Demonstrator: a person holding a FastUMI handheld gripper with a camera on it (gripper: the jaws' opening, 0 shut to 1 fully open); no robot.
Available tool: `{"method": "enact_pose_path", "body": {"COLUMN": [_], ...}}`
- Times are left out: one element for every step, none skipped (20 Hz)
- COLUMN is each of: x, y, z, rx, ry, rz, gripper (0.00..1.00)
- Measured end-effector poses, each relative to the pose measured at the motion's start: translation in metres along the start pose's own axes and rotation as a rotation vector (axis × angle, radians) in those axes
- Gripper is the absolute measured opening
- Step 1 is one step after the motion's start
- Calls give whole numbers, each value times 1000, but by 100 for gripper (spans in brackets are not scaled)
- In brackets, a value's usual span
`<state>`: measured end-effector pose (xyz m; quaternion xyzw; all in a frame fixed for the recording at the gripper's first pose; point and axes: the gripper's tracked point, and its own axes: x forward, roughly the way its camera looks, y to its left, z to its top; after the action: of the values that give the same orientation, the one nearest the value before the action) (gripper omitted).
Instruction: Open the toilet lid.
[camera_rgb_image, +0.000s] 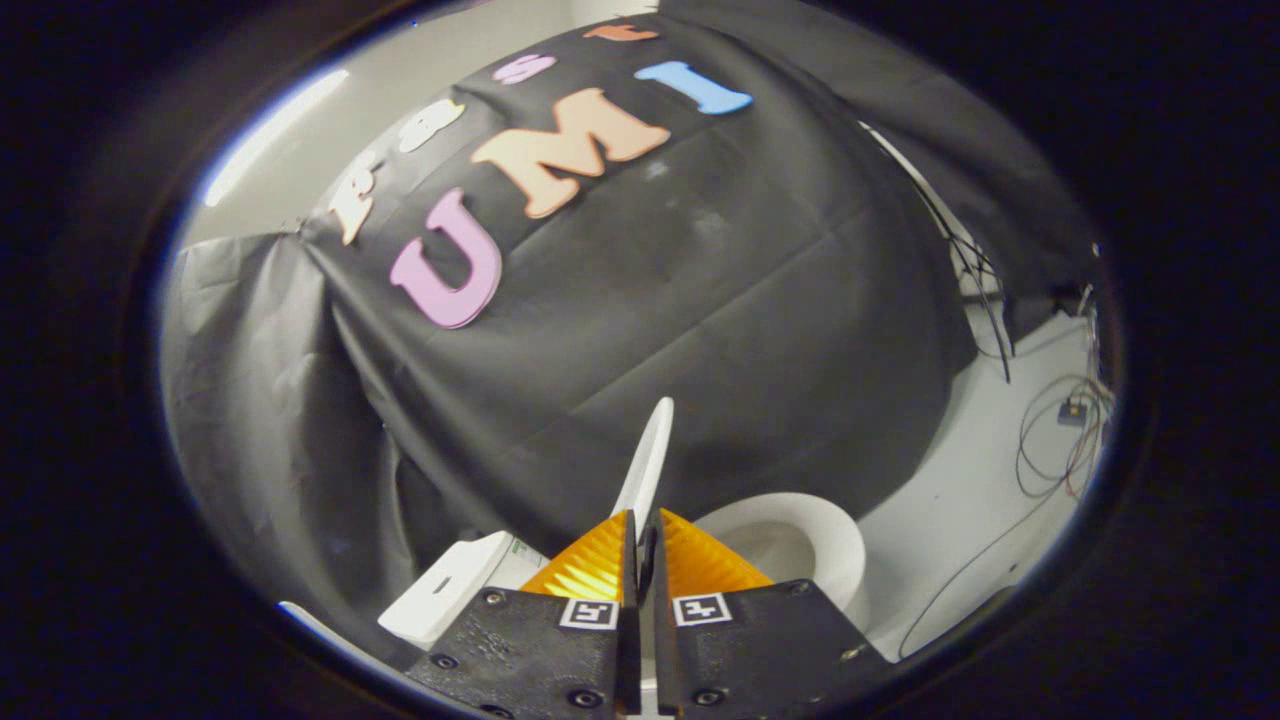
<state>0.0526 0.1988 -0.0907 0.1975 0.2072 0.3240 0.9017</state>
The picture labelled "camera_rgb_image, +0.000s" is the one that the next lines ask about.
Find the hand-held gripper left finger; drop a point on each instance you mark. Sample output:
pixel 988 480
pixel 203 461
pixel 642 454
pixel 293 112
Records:
pixel 630 600

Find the white toilet lid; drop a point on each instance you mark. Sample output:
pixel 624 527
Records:
pixel 645 460

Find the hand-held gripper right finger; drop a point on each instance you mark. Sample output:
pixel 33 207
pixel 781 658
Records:
pixel 662 640

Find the small grey device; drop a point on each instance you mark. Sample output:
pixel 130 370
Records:
pixel 1072 412

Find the white toilet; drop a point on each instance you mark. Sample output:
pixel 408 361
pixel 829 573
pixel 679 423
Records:
pixel 800 540

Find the plain black cloth panel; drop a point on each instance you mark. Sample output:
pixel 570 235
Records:
pixel 950 130
pixel 270 400

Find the black tripod stand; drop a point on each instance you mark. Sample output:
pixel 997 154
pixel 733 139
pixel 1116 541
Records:
pixel 975 280

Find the black backdrop cloth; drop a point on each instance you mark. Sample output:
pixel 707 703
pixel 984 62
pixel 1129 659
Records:
pixel 700 300

